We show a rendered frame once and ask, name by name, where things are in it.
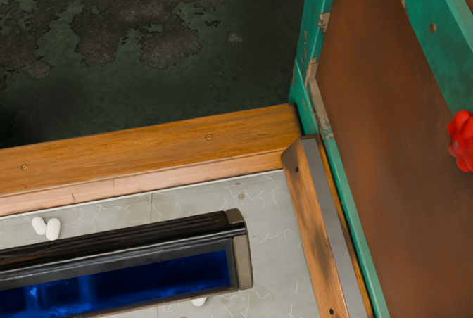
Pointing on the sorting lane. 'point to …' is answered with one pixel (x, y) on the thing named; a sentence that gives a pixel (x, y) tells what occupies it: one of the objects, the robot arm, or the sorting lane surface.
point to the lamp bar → (127, 268)
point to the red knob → (462, 140)
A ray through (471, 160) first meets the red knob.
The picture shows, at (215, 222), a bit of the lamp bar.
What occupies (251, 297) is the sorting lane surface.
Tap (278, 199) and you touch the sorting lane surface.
